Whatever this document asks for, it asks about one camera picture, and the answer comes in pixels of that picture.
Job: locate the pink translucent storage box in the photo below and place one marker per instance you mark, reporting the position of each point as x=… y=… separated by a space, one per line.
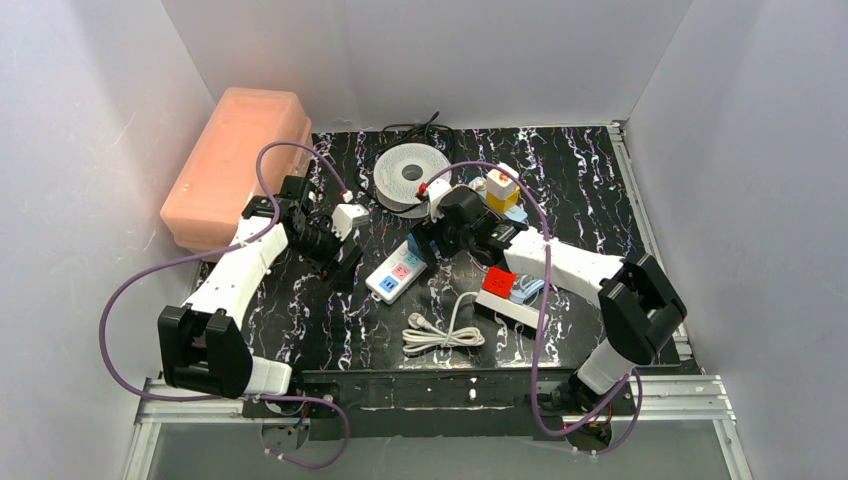
x=204 y=206

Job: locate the light blue power strip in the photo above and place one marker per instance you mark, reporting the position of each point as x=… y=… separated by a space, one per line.
x=515 y=213

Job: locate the white plug with cable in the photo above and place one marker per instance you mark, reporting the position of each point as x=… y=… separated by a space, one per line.
x=421 y=335

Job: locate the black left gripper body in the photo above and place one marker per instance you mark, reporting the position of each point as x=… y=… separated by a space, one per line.
x=340 y=266

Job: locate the white small power strip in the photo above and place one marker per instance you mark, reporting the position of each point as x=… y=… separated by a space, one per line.
x=491 y=306

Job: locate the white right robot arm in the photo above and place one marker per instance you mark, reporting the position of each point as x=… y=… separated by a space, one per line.
x=639 y=306

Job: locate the red cube adapter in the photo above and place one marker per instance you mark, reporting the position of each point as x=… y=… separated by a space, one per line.
x=499 y=282

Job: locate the white perforated round speaker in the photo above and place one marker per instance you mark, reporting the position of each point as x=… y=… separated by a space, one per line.
x=398 y=174

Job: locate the white yellow cube adapter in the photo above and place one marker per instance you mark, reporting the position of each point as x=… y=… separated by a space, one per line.
x=501 y=191

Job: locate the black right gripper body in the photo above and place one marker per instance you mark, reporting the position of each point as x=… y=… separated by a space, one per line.
x=427 y=240

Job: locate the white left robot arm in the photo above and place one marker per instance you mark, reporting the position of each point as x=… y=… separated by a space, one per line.
x=201 y=344

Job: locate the white colourful power strip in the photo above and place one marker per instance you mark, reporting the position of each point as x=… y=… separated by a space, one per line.
x=395 y=274

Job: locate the blue cube adapter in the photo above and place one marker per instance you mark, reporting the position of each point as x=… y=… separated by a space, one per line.
x=417 y=250

